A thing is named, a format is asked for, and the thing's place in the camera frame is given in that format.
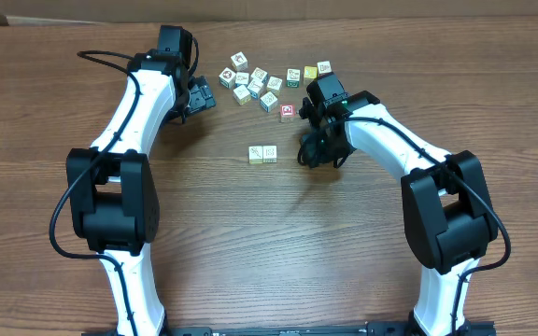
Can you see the green B letter block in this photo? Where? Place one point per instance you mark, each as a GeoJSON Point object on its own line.
{"type": "Point", "coordinates": [293, 78]}

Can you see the brown cardboard backdrop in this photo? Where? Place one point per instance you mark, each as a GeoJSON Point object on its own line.
{"type": "Point", "coordinates": [253, 10]}

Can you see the blue edged centre block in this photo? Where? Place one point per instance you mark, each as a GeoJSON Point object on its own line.
{"type": "Point", "coordinates": [255, 88]}

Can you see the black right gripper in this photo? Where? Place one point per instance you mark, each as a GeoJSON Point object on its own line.
{"type": "Point", "coordinates": [317, 155]}

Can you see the red E block rear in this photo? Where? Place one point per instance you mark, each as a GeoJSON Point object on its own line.
{"type": "Point", "coordinates": [287, 113]}

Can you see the yellow G letter block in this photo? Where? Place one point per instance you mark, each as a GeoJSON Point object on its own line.
{"type": "Point", "coordinates": [241, 95]}

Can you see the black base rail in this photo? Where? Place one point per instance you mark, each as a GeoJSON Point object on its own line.
{"type": "Point", "coordinates": [368, 329]}

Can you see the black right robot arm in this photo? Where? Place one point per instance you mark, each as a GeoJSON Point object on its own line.
{"type": "Point", "coordinates": [447, 212]}

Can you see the yellow top hand block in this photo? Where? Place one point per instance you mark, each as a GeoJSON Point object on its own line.
{"type": "Point", "coordinates": [310, 74]}

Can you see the blue edged rear block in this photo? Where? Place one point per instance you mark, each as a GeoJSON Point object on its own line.
{"type": "Point", "coordinates": [260, 74]}

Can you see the blue edged block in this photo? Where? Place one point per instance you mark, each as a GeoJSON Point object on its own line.
{"type": "Point", "coordinates": [255, 88]}
{"type": "Point", "coordinates": [260, 74]}

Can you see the far left cluster block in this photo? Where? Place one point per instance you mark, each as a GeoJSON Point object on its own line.
{"type": "Point", "coordinates": [227, 78]}

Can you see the yellow top picture block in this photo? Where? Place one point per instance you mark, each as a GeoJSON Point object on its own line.
{"type": "Point", "coordinates": [269, 154]}

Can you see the plain wooden picture block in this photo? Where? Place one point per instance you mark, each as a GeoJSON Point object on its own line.
{"type": "Point", "coordinates": [255, 154]}

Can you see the small rear centre block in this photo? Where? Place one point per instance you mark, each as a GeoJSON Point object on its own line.
{"type": "Point", "coordinates": [242, 79]}

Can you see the far rear cluster block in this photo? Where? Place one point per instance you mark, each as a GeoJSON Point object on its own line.
{"type": "Point", "coordinates": [239, 62]}

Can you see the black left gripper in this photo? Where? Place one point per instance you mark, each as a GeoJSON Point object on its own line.
{"type": "Point", "coordinates": [201, 92]}

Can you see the red number 3 block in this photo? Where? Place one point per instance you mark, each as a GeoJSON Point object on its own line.
{"type": "Point", "coordinates": [324, 68]}

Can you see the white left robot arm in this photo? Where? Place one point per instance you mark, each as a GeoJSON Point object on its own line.
{"type": "Point", "coordinates": [113, 201]}

